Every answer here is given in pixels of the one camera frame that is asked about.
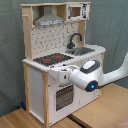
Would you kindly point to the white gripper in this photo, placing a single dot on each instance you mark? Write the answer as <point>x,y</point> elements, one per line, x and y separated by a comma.
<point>61,74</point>

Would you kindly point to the white oven door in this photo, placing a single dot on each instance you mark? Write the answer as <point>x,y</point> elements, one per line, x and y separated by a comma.
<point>63,100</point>

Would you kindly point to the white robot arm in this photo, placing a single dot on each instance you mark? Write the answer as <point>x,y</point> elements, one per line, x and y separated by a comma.
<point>90,76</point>

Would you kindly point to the wooden toy kitchen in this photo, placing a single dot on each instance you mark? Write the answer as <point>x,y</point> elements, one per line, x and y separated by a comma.
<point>45,40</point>

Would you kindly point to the black toy stovetop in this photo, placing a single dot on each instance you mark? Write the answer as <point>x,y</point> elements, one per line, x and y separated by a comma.
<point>52,59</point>

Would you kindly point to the metal toy sink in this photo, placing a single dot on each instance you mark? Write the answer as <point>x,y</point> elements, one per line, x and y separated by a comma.
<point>79,51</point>

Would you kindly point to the black toy faucet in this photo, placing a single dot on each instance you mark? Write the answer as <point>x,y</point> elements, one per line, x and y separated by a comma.
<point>72,40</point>

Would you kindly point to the grey range hood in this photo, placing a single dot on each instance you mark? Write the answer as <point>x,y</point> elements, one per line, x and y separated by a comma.
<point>48,18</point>

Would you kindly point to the toy microwave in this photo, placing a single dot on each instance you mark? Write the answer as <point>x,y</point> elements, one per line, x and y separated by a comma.
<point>77,11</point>

